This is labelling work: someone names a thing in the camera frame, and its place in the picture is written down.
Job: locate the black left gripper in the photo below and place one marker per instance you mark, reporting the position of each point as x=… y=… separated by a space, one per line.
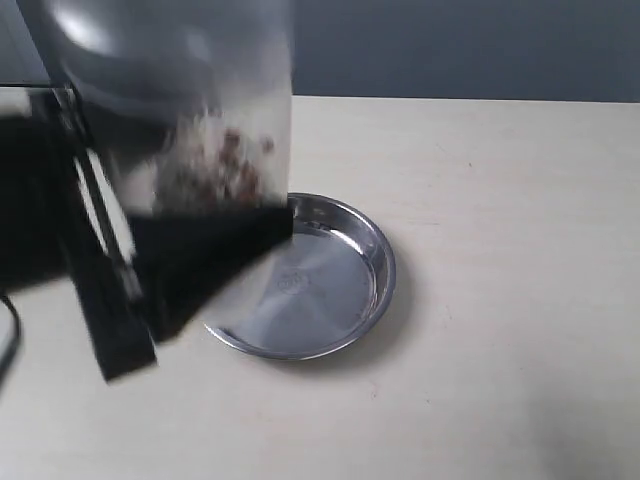
x=54 y=223

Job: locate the clear plastic shaker bottle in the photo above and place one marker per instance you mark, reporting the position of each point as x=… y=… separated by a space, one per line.
x=188 y=103

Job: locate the round stainless steel plate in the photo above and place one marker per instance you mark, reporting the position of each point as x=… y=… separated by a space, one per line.
x=317 y=294

